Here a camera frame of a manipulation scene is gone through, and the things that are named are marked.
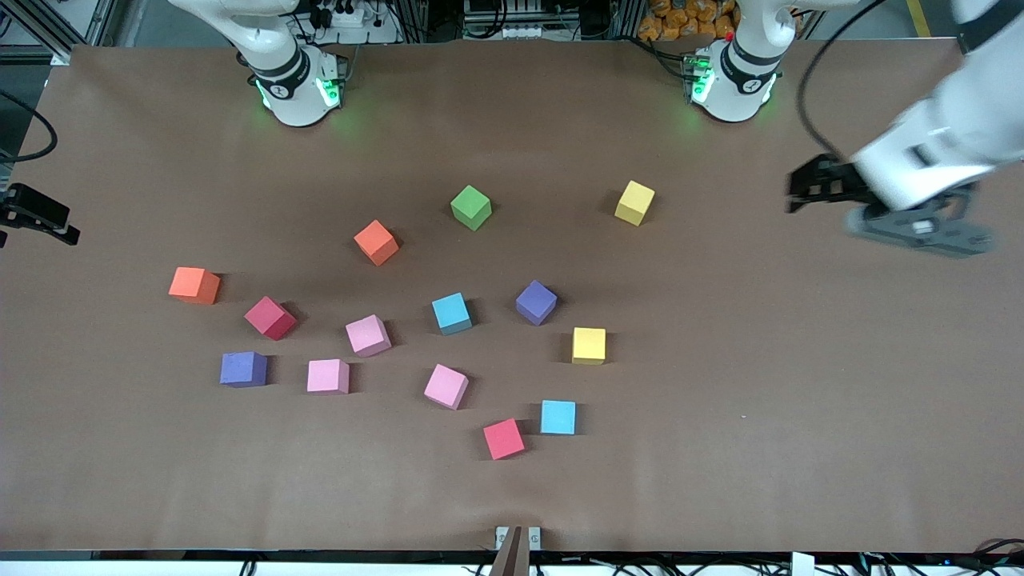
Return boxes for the green foam cube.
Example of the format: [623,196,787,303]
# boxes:
[450,185,493,232]

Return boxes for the crimson foam cube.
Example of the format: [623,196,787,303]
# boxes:
[244,295,298,342]

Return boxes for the teal blue foam cube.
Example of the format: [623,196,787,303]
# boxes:
[431,292,473,336]

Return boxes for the metal equipment rack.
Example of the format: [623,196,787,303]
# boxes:
[462,0,561,42]

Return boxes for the aluminium frame profile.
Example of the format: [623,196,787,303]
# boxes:
[0,0,121,63]

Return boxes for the small metal bracket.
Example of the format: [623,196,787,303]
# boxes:
[494,526,542,551]

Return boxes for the orange fruit net bag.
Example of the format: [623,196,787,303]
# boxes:
[640,0,741,41]

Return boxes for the aluminium frame post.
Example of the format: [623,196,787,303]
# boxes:
[488,526,525,576]

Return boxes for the purple foam cube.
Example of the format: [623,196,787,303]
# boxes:
[515,279,558,326]
[219,351,269,389]

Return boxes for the orange foam cube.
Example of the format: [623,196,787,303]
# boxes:
[354,219,400,267]
[168,266,221,306]

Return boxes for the white power strip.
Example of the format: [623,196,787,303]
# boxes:
[308,0,401,45]

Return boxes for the red foam cube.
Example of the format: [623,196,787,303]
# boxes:
[482,418,526,461]

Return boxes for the yellow foam cube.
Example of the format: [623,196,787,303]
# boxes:
[614,180,656,227]
[571,327,607,366]

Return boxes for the pink foam cube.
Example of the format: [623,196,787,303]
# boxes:
[345,314,393,358]
[306,358,350,395]
[423,363,470,411]

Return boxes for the light blue foam cube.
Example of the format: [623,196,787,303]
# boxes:
[540,400,577,436]

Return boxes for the brown table cover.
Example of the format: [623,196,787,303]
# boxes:
[0,36,1024,554]

